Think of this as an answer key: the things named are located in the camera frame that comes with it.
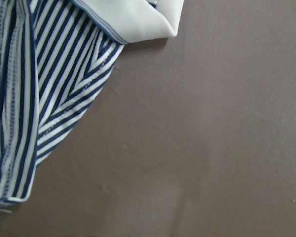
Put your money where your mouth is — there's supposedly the blue white striped polo shirt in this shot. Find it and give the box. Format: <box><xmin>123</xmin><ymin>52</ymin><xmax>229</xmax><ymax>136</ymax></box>
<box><xmin>0</xmin><ymin>0</ymin><xmax>183</xmax><ymax>212</ymax></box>

